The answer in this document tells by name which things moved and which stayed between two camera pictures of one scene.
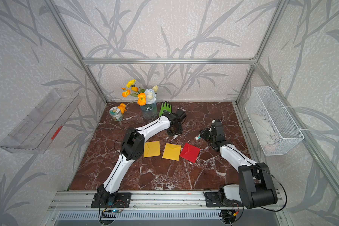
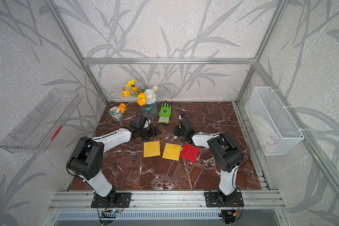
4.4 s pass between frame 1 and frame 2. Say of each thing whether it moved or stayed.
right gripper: moved
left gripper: moved
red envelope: stayed
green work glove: stayed
